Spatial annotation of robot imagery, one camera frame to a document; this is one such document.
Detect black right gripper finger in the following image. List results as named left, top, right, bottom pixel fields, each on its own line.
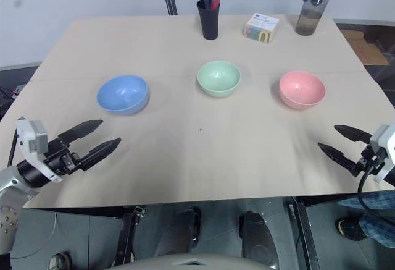
left=317, top=141, right=361, bottom=178
left=334, top=124, right=373, bottom=145

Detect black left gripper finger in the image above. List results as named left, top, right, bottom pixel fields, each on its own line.
left=80, top=137, right=122, bottom=172
left=57, top=119, right=104, bottom=144

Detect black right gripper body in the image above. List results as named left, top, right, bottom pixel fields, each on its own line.
left=354, top=144, right=387, bottom=177

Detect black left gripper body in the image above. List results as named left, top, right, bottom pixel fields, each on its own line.
left=44, top=138, right=87, bottom=177

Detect blue bowl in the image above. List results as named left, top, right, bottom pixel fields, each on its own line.
left=96, top=74, right=151, bottom=117

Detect plaid trouser leg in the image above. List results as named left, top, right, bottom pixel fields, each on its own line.
left=337, top=190, right=395, bottom=248

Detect pink red bowl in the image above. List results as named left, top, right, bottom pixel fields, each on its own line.
left=278, top=70, right=326, bottom=111

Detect dark shoe yellow trim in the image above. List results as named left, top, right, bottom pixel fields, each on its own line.
left=335, top=218, right=367, bottom=242

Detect black table leg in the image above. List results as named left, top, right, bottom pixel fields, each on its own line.
left=115, top=206, right=146, bottom=266
left=289, top=196, right=322, bottom=270

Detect brown cardboard box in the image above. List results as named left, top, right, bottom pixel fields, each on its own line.
left=340, top=28, right=390, bottom=66

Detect grey sneaker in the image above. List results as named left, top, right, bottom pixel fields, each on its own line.
left=48, top=252, right=73, bottom=270

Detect smoky grey sports bottle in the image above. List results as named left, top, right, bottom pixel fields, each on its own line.
left=294, top=0, right=336, bottom=36

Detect green bowl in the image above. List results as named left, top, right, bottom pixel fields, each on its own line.
left=196, top=60, right=242, bottom=99

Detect small colourful box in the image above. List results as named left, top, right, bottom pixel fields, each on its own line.
left=243, top=12, right=281, bottom=45

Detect grey robot torso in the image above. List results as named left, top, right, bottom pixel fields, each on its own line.
left=113, top=252, right=279, bottom=270

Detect black pen cup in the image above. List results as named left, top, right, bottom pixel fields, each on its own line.
left=196, top=0, right=221, bottom=40

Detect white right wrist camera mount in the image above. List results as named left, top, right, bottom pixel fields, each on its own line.
left=369, top=124, right=395, bottom=185

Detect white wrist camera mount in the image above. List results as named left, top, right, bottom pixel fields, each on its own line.
left=15, top=117, right=60, bottom=184
left=369, top=124, right=395, bottom=185

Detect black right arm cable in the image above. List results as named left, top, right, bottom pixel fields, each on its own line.
left=357, top=158, right=379, bottom=211

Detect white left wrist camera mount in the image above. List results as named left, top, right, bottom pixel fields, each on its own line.
left=15, top=117, right=60, bottom=184

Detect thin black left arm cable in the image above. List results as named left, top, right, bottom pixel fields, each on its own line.
left=7, top=126, right=20, bottom=167

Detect tangled floor cables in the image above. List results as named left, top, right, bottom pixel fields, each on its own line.
left=0, top=85, right=25, bottom=105

